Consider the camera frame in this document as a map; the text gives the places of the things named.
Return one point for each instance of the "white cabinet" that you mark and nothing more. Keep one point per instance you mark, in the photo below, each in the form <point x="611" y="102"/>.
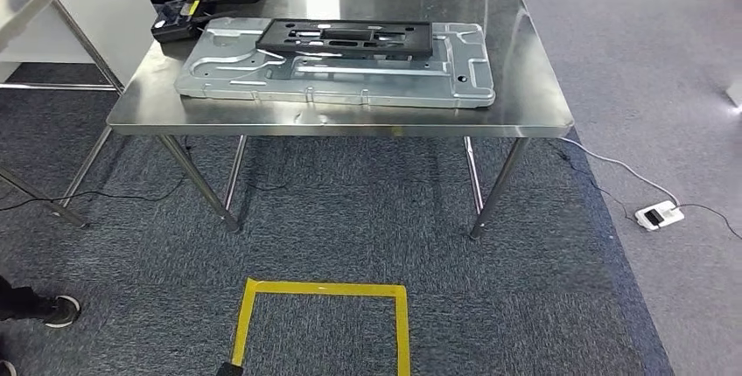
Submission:
<point x="110" y="8"/>

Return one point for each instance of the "stamped metal plate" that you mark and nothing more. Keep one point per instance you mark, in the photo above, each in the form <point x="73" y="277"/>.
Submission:
<point x="348" y="86"/>

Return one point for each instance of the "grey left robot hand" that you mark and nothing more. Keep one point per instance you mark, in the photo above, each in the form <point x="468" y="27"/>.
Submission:
<point x="229" y="370"/>

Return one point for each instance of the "black plastic frame part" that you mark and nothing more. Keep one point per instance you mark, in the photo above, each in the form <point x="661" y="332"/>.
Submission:
<point x="417" y="43"/>

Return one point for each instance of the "white power strip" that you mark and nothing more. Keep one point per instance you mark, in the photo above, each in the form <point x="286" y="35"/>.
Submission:
<point x="658" y="215"/>

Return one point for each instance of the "steel workbench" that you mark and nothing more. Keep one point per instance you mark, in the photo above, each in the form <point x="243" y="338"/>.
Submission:
<point x="522" y="72"/>

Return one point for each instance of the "yellow floor tape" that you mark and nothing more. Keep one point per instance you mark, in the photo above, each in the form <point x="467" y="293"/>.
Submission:
<point x="324" y="289"/>

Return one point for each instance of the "black remote controller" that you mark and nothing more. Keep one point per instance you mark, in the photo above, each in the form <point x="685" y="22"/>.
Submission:
<point x="171" y="28"/>

